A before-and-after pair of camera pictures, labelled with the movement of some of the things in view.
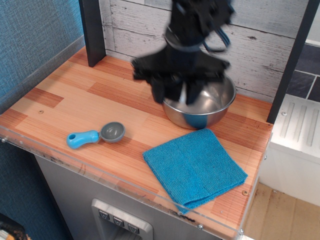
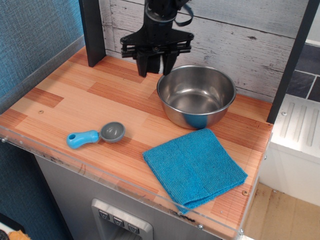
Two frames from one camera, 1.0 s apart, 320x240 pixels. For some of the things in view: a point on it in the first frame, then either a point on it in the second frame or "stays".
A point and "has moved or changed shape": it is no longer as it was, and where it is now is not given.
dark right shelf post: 294,57 stays
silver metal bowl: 207,109 stays
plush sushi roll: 172,88 has moved or changed shape
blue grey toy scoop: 110,132 stays
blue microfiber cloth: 194,170 stays
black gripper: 171,64 to 157,38
